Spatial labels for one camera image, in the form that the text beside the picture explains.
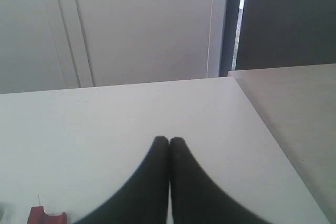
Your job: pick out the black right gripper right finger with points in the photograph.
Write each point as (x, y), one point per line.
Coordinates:
(195, 197)

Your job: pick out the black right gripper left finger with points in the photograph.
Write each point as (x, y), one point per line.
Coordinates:
(144, 198)

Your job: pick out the red stamp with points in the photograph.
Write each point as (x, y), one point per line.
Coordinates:
(37, 215)

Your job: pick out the beige adjacent table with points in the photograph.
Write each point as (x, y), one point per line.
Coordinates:
(298, 106)

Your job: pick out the white cabinet doors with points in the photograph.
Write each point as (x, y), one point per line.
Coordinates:
(63, 44)

